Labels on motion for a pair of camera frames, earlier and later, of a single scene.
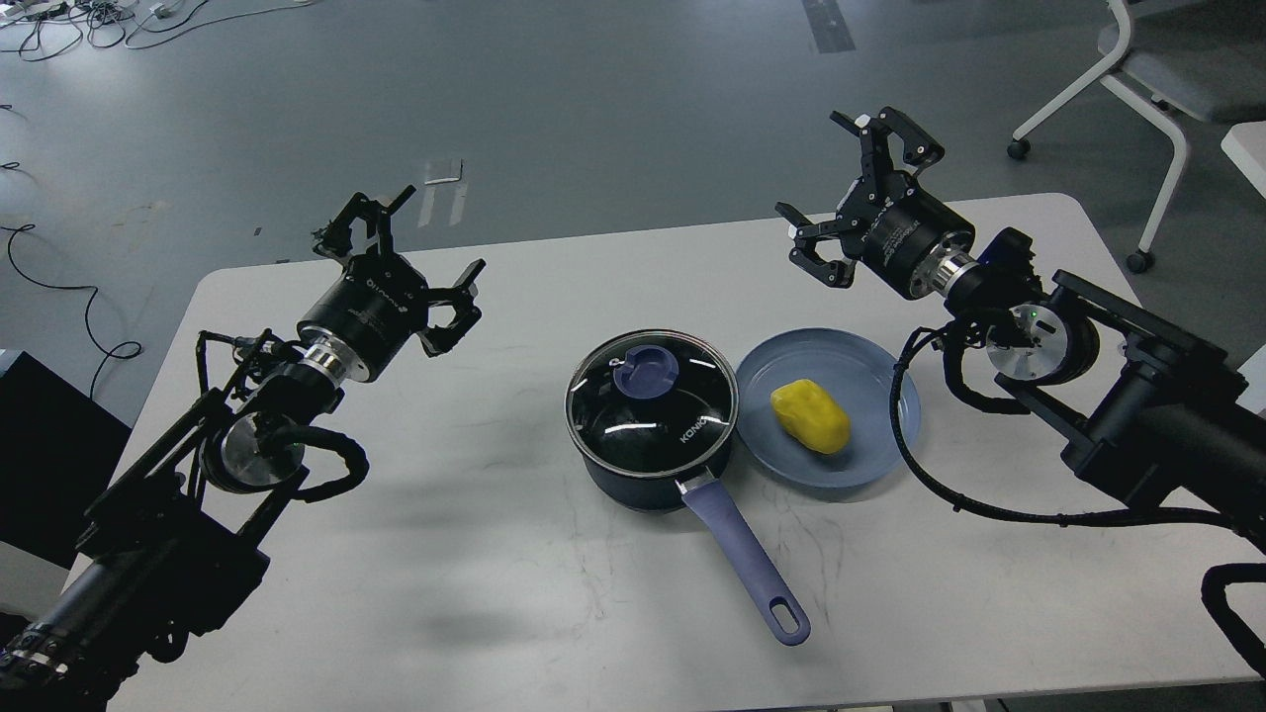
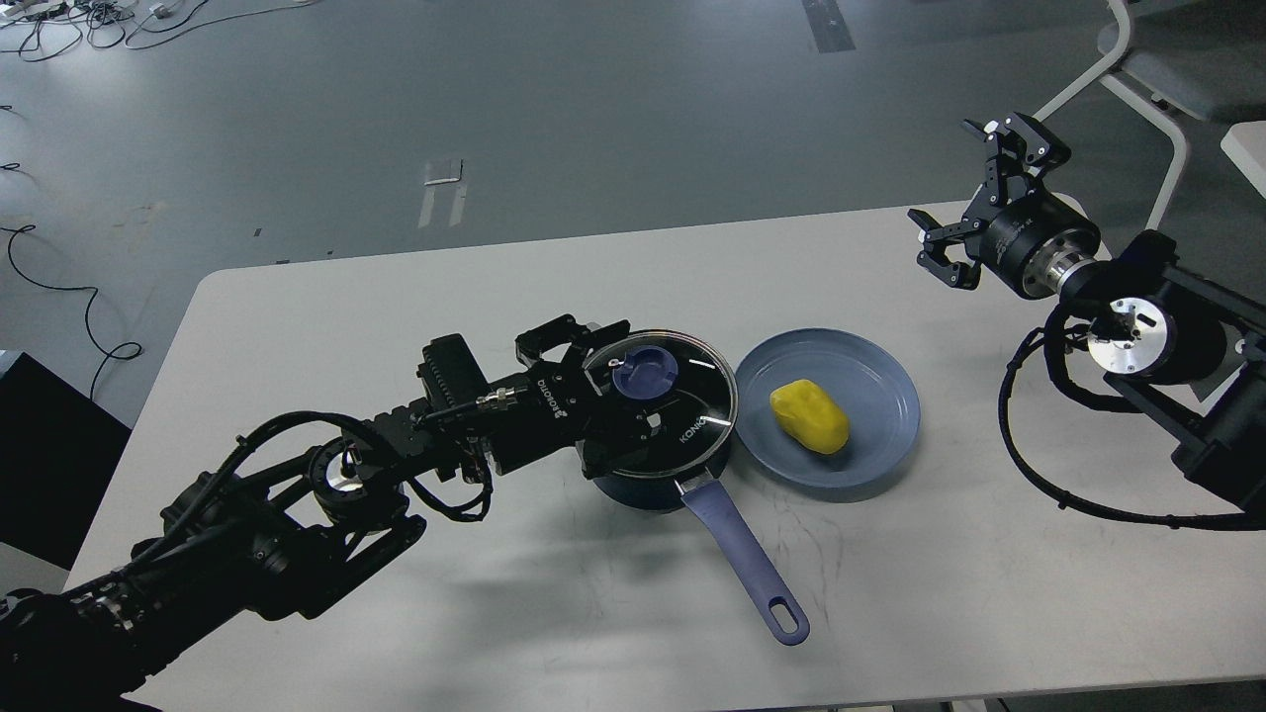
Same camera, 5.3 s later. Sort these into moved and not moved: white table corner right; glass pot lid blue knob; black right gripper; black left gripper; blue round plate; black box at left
Moved: black left gripper; black right gripper
Not moved: blue round plate; glass pot lid blue knob; black box at left; white table corner right
